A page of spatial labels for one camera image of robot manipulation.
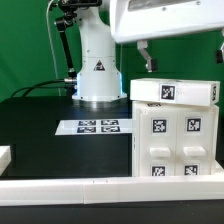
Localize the white cabinet top block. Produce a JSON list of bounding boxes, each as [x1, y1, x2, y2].
[[130, 78, 220, 107]]

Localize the black cable bundle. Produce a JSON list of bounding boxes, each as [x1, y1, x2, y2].
[[10, 78, 78, 99]]

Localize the white door panel with knob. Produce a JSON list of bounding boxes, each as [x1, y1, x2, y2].
[[139, 110, 176, 176]]

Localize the white U-shaped fence frame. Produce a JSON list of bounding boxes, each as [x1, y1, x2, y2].
[[0, 145, 224, 206]]

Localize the white cable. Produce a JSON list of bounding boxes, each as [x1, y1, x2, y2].
[[45, 0, 63, 97]]

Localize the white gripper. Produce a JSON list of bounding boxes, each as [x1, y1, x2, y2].
[[110, 0, 224, 72]]

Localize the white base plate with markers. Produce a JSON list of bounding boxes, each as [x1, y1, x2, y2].
[[55, 119, 132, 136]]

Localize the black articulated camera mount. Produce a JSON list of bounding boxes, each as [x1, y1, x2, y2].
[[55, 0, 102, 80]]

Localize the white cabinet body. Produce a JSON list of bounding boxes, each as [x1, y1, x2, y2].
[[132, 101, 219, 177]]

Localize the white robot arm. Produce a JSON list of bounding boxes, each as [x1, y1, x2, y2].
[[58, 0, 224, 102]]

